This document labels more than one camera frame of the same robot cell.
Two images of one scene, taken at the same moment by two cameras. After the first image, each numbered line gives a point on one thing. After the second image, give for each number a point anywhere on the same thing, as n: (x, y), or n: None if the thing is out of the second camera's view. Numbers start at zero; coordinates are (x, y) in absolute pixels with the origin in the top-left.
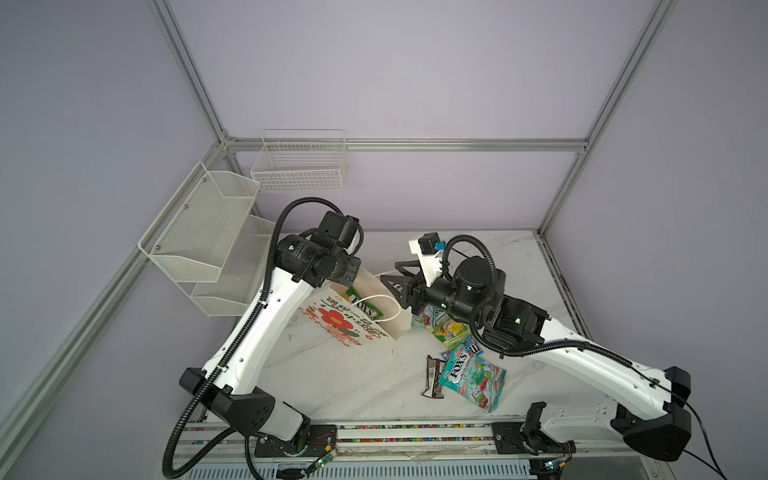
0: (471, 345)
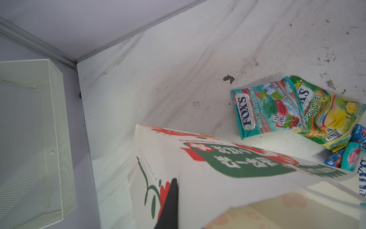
0: (358, 135)
